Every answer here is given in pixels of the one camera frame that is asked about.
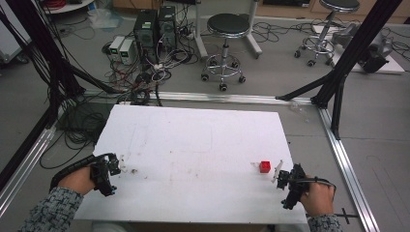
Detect large black computer tower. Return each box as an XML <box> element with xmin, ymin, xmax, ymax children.
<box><xmin>132</xmin><ymin>9</ymin><xmax>160</xmax><ymax>66</ymax></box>

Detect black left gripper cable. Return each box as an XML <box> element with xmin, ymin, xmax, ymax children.
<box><xmin>48</xmin><ymin>153</ymin><xmax>109</xmax><ymax>193</ymax></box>

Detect clear plastic bag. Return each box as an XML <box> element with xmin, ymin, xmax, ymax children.
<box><xmin>87</xmin><ymin>7</ymin><xmax>125</xmax><ymax>32</ymax></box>

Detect person's left hand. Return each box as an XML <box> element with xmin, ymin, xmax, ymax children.
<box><xmin>56</xmin><ymin>166</ymin><xmax>97</xmax><ymax>196</ymax></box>

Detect white round table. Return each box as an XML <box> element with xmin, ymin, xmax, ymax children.
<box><xmin>41</xmin><ymin>0</ymin><xmax>96</xmax><ymax>15</ymax></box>

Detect black round stool chrome base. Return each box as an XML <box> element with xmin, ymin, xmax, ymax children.
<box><xmin>199</xmin><ymin>13</ymin><xmax>256</xmax><ymax>93</ymax></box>

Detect tangle of floor cables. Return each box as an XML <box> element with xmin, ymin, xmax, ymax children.
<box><xmin>101</xmin><ymin>6</ymin><xmax>199</xmax><ymax>107</ymax></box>

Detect aluminium floor rail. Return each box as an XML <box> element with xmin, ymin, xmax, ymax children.
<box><xmin>81</xmin><ymin>89</ymin><xmax>315</xmax><ymax>106</ymax></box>
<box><xmin>0</xmin><ymin>125</ymin><xmax>58</xmax><ymax>218</ymax></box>
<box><xmin>317</xmin><ymin>105</ymin><xmax>382</xmax><ymax>232</ymax></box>

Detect black frame post with cables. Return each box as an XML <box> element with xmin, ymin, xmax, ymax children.
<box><xmin>0</xmin><ymin>0</ymin><xmax>125</xmax><ymax>194</ymax></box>

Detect small black computer tower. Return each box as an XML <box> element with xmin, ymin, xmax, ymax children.
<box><xmin>157</xmin><ymin>5</ymin><xmax>178</xmax><ymax>51</ymax></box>

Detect white table stand legs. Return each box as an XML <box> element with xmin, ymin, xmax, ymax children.
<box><xmin>192</xmin><ymin>0</ymin><xmax>264</xmax><ymax>60</ymax></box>

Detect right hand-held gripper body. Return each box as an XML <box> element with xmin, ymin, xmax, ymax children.
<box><xmin>276</xmin><ymin>162</ymin><xmax>311</xmax><ymax>211</ymax></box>

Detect black frame post with braces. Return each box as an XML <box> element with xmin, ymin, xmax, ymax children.
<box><xmin>275</xmin><ymin>0</ymin><xmax>404</xmax><ymax>141</ymax></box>

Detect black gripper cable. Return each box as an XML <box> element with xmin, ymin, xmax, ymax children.
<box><xmin>298</xmin><ymin>177</ymin><xmax>337</xmax><ymax>197</ymax></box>
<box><xmin>48</xmin><ymin>153</ymin><xmax>109</xmax><ymax>193</ymax></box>

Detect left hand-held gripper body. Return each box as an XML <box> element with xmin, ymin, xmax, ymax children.
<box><xmin>89</xmin><ymin>153</ymin><xmax>122</xmax><ymax>197</ymax></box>

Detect person's right hand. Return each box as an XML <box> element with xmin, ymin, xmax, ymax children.
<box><xmin>299</xmin><ymin>175</ymin><xmax>337</xmax><ymax>218</ymax></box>

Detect black cables on floor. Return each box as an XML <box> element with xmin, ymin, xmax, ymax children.
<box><xmin>38</xmin><ymin>101</ymin><xmax>115</xmax><ymax>170</ymax></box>

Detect grey equipment case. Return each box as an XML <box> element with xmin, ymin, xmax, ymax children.
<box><xmin>0</xmin><ymin>0</ymin><xmax>33</xmax><ymax>66</ymax></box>

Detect red cube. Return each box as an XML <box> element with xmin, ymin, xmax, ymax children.
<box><xmin>259</xmin><ymin>159</ymin><xmax>272</xmax><ymax>174</ymax></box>

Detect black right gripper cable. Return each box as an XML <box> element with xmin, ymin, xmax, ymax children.
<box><xmin>298</xmin><ymin>177</ymin><xmax>337</xmax><ymax>197</ymax></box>

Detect white power supply box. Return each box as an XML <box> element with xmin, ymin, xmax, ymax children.
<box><xmin>107</xmin><ymin>35</ymin><xmax>126</xmax><ymax>63</ymax></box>
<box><xmin>119</xmin><ymin>38</ymin><xmax>135</xmax><ymax>67</ymax></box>

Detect grey round stool chrome base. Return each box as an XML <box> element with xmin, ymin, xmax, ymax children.
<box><xmin>293</xmin><ymin>0</ymin><xmax>362</xmax><ymax>68</ymax></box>

